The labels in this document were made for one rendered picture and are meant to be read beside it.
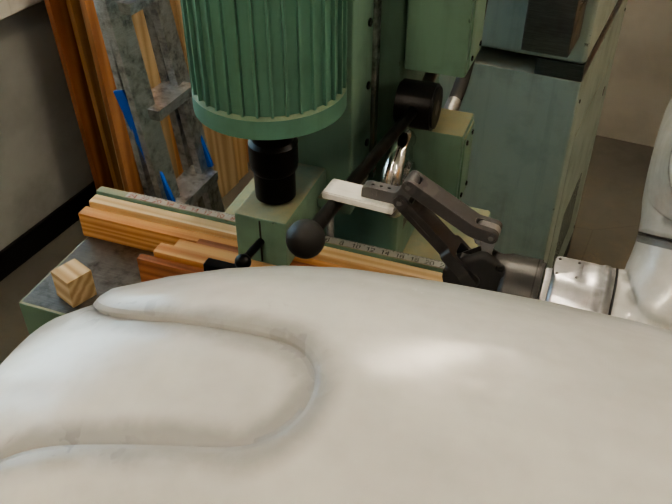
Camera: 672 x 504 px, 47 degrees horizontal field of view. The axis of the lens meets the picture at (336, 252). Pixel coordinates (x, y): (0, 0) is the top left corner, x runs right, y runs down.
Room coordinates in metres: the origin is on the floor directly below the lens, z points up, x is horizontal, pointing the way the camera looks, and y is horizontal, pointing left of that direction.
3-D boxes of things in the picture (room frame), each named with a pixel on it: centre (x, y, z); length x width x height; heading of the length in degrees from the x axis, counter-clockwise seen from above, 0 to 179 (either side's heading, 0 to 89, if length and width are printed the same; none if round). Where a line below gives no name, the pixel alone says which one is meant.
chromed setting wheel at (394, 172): (0.89, -0.09, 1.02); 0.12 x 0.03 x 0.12; 160
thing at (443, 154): (0.93, -0.14, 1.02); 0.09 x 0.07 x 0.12; 70
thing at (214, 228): (0.83, 0.07, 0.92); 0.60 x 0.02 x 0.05; 70
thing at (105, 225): (0.80, 0.05, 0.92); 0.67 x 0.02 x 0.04; 70
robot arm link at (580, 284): (0.53, -0.22, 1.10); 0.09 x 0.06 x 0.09; 159
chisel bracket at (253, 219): (0.83, 0.07, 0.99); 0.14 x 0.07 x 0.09; 160
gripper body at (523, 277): (0.55, -0.15, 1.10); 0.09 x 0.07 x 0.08; 69
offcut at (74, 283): (0.78, 0.34, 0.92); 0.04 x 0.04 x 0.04; 49
